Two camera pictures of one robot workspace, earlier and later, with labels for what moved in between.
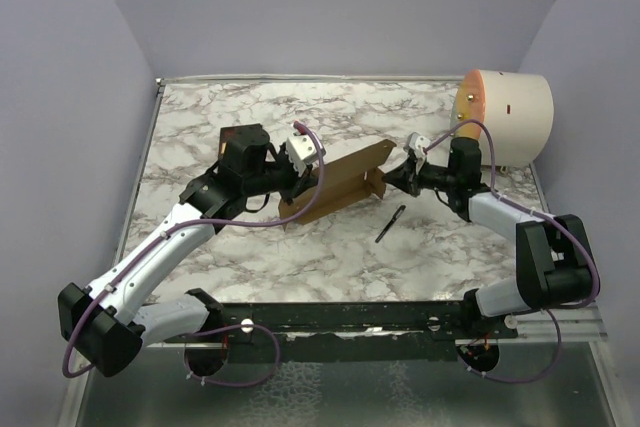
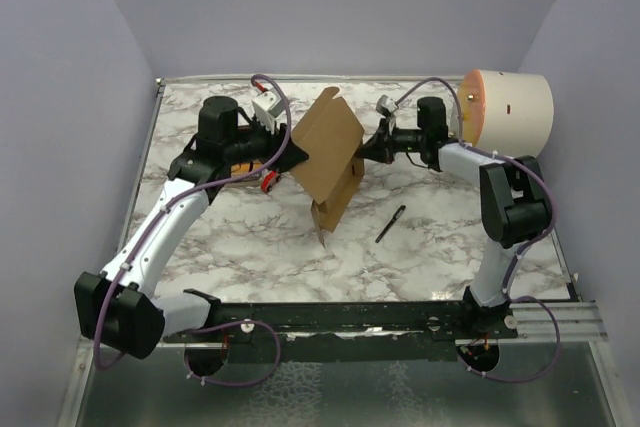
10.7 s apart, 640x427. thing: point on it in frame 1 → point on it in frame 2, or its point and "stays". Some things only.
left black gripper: x=299 y=183 → x=290 y=154
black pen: x=391 y=222 stays
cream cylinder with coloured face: x=517 y=105 stays
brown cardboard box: x=349 y=178 → x=327 y=142
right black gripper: x=405 y=177 → x=382 y=144
